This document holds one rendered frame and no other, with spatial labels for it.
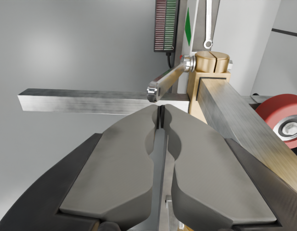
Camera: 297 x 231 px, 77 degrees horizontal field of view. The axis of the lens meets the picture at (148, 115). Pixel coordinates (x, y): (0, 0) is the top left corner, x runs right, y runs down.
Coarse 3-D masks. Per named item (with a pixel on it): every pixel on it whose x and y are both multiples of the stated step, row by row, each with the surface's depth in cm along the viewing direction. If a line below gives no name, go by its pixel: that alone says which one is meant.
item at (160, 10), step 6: (162, 0) 36; (162, 6) 37; (156, 12) 37; (162, 12) 37; (156, 18) 38; (162, 18) 38; (156, 24) 38; (162, 24) 38; (156, 30) 39; (162, 30) 39; (156, 36) 39; (162, 36) 39; (156, 42) 40; (162, 42) 40; (156, 48) 41; (162, 48) 41
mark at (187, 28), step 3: (186, 18) 36; (189, 18) 33; (186, 21) 36; (189, 21) 33; (186, 24) 35; (189, 24) 33; (186, 27) 35; (189, 27) 32; (186, 30) 35; (189, 30) 32; (186, 33) 35; (189, 33) 32; (186, 36) 35; (189, 36) 32; (189, 39) 32; (189, 42) 32; (189, 45) 32
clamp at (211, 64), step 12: (204, 60) 26; (216, 60) 26; (228, 60) 26; (192, 72) 28; (204, 72) 26; (216, 72) 26; (228, 72) 26; (192, 84) 28; (192, 96) 28; (192, 108) 29; (204, 120) 30
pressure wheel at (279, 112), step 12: (276, 96) 27; (288, 96) 26; (264, 108) 27; (276, 108) 25; (288, 108) 24; (264, 120) 26; (276, 120) 25; (288, 120) 26; (276, 132) 27; (288, 132) 26; (288, 144) 27
